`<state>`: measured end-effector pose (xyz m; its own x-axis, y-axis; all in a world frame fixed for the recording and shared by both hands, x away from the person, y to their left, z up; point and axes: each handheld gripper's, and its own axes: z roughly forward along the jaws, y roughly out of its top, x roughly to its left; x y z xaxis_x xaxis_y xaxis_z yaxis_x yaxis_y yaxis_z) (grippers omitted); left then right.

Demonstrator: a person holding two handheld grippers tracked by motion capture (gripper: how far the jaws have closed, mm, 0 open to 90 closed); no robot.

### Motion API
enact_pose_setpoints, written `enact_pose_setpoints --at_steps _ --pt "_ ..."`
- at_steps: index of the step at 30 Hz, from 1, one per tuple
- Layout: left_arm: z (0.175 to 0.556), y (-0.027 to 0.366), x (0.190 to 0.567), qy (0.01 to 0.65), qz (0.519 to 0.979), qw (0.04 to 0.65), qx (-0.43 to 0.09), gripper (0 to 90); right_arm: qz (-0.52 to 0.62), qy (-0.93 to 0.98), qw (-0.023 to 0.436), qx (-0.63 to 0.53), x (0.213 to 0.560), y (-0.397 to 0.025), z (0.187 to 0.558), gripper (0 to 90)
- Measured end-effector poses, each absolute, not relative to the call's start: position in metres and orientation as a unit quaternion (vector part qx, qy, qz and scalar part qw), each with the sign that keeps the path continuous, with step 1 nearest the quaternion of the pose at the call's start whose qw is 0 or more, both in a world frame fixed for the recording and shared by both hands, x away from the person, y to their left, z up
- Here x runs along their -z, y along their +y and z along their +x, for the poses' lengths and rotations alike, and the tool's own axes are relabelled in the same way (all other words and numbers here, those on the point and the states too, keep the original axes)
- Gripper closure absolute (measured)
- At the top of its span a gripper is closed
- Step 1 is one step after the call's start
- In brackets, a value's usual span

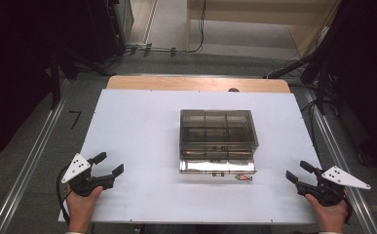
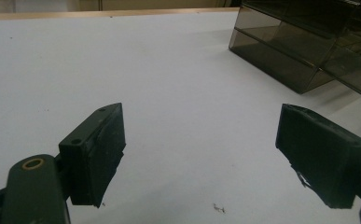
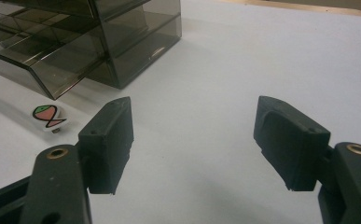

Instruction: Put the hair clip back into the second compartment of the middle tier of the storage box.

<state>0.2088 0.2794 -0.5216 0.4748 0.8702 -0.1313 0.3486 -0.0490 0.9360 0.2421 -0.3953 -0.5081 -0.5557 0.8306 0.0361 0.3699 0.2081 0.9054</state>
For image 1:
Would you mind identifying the black metal stand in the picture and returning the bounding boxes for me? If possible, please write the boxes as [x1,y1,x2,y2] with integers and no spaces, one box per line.
[262,48,341,115]
[47,45,113,110]

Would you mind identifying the black hanging cable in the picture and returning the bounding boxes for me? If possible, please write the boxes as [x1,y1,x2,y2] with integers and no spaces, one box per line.
[175,0,207,55]

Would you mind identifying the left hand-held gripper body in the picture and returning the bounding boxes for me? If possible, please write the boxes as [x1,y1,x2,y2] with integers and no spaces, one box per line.
[60,152,116,198]

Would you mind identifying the aluminium floor rail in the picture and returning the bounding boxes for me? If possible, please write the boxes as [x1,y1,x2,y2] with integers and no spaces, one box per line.
[0,79,72,234]
[304,88,374,234]

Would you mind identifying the person's left hand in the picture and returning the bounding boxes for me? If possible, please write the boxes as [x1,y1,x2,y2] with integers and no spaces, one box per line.
[65,184,104,233]

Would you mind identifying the clear smoky compartment box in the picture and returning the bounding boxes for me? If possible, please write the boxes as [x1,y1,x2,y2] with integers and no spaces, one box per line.
[178,108,260,176]

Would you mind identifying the person's right hand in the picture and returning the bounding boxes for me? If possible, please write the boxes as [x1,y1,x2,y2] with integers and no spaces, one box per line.
[304,193,350,233]

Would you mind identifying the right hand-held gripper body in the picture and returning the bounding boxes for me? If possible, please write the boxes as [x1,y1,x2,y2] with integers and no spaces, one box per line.
[295,166,372,207]

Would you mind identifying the dark curtain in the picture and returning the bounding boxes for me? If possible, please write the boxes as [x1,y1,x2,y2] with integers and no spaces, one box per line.
[0,0,127,168]
[319,0,377,175]

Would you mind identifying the white board sheet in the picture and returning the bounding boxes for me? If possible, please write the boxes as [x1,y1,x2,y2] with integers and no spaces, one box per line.
[57,89,323,226]

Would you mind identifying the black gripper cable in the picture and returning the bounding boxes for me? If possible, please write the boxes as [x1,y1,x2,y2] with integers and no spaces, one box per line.
[56,165,72,226]

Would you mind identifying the thin black floor cable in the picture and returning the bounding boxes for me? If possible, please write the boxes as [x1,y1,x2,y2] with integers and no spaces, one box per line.
[300,98,321,155]

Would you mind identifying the light wooden shelf unit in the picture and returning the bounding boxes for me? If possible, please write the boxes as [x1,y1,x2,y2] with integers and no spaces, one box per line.
[185,0,342,60]

